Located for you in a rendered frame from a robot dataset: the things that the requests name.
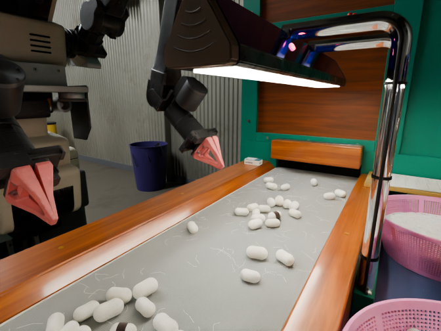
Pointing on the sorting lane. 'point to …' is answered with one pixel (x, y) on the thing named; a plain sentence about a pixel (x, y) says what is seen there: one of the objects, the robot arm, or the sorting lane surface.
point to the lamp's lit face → (262, 77)
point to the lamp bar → (241, 44)
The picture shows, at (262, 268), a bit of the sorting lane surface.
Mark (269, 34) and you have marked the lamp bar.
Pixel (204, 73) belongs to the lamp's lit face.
